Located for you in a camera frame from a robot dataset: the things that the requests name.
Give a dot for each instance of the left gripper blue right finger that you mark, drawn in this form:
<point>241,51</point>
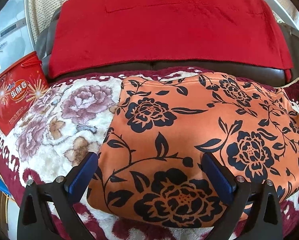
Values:
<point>264,220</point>

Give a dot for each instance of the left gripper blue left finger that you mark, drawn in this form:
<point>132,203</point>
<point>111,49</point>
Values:
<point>35,221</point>

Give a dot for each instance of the orange floral blouse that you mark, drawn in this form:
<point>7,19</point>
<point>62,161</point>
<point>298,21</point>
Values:
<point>151,160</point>

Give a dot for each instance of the floral plush seat blanket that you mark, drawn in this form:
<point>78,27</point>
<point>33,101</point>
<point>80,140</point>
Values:
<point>47,141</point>

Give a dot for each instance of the red gift box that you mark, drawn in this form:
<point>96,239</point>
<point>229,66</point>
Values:
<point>22,84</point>

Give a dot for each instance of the dark leather sofa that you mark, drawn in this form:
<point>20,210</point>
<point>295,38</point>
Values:
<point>266,76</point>

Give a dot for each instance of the wooden baby crib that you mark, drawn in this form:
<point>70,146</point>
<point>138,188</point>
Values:
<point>288,17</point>

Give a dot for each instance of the white standing air conditioner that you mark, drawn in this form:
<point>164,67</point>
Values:
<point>16,38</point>

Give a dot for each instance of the red blanket on sofa back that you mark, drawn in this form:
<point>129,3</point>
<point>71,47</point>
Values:
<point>96,33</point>

